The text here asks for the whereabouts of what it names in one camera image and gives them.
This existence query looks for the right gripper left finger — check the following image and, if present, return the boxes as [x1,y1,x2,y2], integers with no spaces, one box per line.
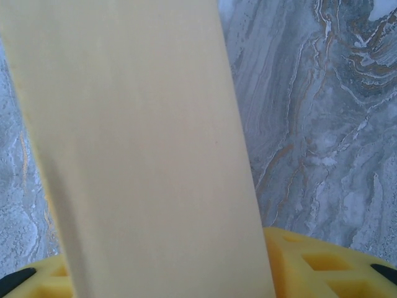
[0,254,78,298]

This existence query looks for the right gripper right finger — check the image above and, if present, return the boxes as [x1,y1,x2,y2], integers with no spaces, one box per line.
[262,227,397,298]

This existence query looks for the yellow paper box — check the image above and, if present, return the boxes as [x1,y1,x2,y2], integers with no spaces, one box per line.
[0,0,277,298]

